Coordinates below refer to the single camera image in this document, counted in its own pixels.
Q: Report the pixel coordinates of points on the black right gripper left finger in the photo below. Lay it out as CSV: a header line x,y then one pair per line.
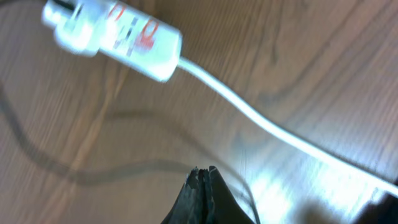
x,y
189,206

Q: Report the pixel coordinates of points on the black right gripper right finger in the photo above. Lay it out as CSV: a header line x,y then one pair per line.
x,y
221,205

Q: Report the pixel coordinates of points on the white power strip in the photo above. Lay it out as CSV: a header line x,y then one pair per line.
x,y
117,30

